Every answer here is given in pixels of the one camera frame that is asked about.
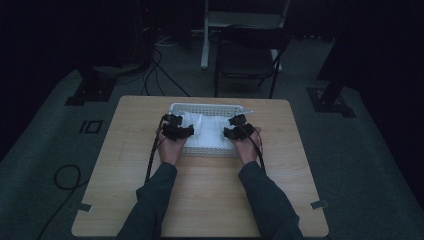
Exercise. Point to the white cloth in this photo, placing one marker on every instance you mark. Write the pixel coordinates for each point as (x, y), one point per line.
(208, 131)

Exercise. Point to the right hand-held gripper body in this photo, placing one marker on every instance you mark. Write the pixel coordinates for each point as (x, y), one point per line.
(238, 131)

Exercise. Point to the black folding chair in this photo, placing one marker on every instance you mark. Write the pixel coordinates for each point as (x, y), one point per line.
(248, 60)

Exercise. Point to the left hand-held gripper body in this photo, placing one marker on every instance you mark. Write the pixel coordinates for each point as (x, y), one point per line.
(176, 132)

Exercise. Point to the person's right hand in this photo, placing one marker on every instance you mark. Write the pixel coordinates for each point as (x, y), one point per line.
(248, 148)

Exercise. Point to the white plastic basket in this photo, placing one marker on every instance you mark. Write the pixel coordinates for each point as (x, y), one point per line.
(206, 109)

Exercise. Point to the black stand with base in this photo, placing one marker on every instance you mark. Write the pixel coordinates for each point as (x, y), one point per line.
(330, 100)
(91, 90)

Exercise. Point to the person's left hand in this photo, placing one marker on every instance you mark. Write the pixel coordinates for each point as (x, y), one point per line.
(171, 150)

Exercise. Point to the grey tape piece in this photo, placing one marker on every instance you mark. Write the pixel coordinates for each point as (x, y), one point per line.
(84, 207)
(319, 204)

